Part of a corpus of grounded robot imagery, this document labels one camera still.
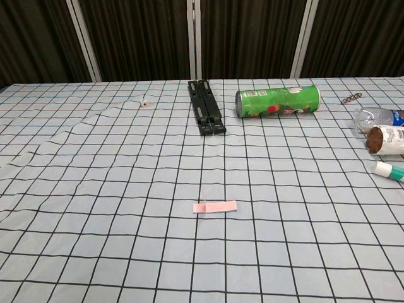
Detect brown beaded hair tie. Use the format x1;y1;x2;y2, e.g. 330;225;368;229
340;93;363;105

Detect dark pleated screen panel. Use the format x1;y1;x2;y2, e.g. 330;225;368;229
300;0;404;78
78;0;192;83
199;0;307;80
0;0;95;90

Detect green chips can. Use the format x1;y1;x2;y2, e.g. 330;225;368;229
235;85;322;119

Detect blue checked tablecloth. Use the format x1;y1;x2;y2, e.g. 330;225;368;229
0;75;404;303

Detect white and green glue stick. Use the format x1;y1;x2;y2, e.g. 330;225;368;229
372;160;404;183

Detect black folding stand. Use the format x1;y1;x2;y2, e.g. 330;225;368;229
187;80;227;137

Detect clear plastic water bottle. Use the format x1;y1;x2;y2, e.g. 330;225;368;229
351;107;404;138

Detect white cup with brown contents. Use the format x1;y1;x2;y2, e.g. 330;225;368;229
365;124;404;158

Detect white screen frame post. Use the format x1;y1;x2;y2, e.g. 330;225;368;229
186;0;203;81
290;0;320;78
67;0;102;83

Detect pink strip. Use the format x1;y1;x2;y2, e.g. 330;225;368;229
193;199;238;214

